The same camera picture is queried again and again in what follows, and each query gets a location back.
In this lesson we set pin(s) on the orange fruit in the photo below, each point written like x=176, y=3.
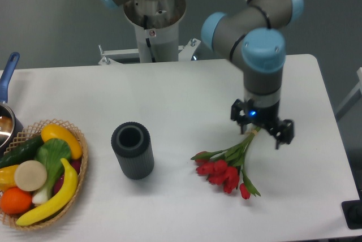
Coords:
x=16, y=201

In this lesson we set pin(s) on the yellow banana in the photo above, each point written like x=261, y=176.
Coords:
x=57, y=202

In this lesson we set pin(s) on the dark grey ribbed vase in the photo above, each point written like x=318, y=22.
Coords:
x=131, y=143

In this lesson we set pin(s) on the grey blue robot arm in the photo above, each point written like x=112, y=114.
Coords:
x=250, y=40

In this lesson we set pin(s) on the red tulip bouquet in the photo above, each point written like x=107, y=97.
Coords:
x=226, y=168

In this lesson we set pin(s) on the dark red radish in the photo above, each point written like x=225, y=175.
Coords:
x=76, y=164

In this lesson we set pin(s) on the beige round disc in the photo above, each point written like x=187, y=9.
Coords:
x=30, y=175

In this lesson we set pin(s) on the black device at table edge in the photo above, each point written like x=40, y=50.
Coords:
x=352, y=214

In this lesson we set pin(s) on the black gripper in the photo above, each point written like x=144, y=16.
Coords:
x=265, y=117

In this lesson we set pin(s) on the blue handled saucepan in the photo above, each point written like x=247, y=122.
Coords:
x=10, y=125

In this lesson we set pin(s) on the green cucumber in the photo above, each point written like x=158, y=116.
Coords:
x=23, y=152

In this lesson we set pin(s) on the yellow pepper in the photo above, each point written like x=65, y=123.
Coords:
x=7, y=177

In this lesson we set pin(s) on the white furniture leg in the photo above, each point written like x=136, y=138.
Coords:
x=350, y=99

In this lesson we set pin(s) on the woven wicker basket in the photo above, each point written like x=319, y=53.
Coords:
x=33, y=131

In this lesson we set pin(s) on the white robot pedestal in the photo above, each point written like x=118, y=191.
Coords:
x=156, y=26

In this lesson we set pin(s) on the green bok choy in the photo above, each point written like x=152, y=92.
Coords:
x=50, y=155

